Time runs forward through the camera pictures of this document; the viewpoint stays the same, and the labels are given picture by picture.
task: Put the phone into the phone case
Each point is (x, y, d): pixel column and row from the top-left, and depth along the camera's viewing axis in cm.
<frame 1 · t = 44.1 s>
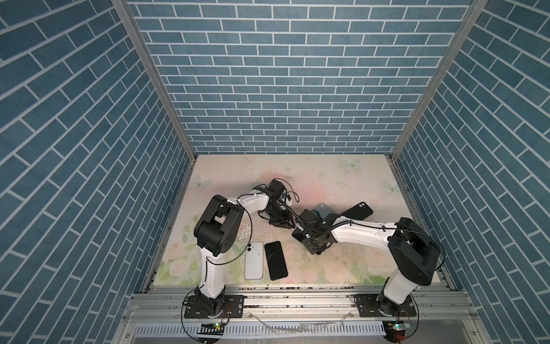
left hand: (293, 225, 91), fingers closed
right hand: (309, 242, 88), fingers open
white phone: (253, 261, 86), on the table
black phone screen up: (276, 260, 91), on the table

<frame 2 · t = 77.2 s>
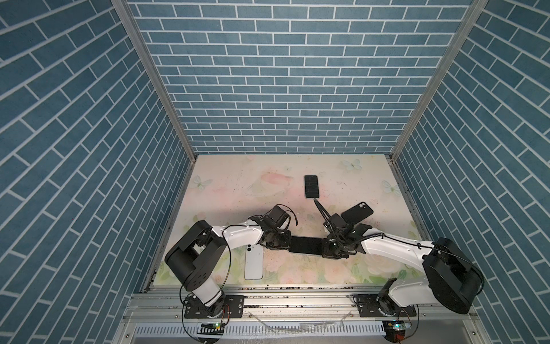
left hand: (292, 247, 87), fingers closed
right hand: (319, 252, 85), fingers closed
black phone screen up: (306, 248, 91), on the table
the other named things where they were.

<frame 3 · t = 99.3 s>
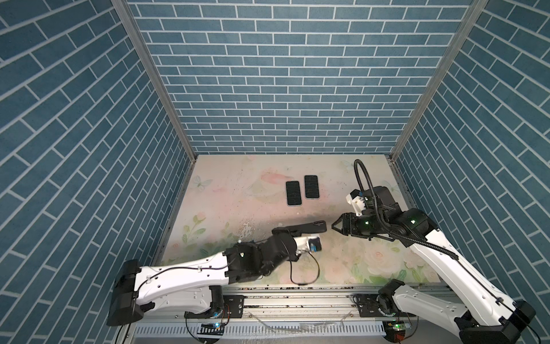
left hand: (299, 229, 70), fingers closed
right hand: (335, 224, 70), fingers open
black phone screen up: (293, 193, 109), on the table
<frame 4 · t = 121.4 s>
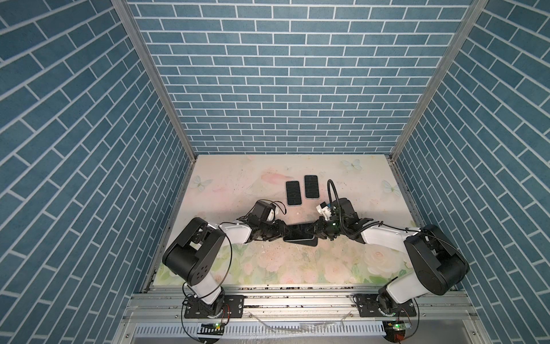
left hand: (289, 233, 89), fingers open
right hand: (304, 229, 85), fingers closed
